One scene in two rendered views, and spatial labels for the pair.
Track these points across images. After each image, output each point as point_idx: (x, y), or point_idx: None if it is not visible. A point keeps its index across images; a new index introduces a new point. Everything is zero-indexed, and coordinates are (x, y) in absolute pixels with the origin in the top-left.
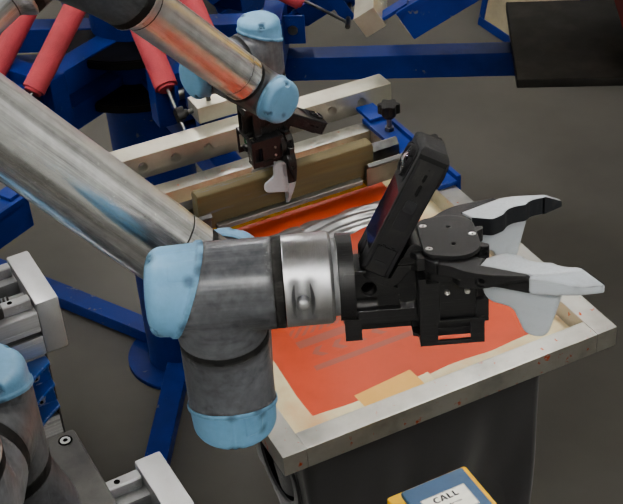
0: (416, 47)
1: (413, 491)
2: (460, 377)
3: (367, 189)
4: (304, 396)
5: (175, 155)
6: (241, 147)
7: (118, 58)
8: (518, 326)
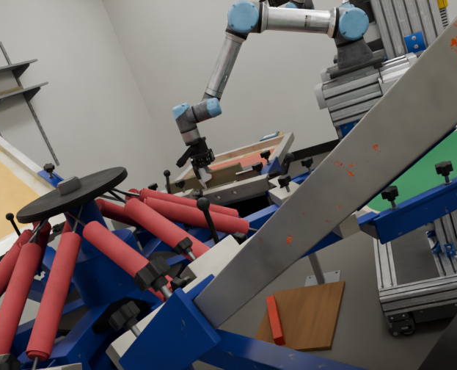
0: (40, 288)
1: (273, 136)
2: (237, 149)
3: None
4: (272, 150)
5: (218, 197)
6: (208, 162)
7: (165, 253)
8: None
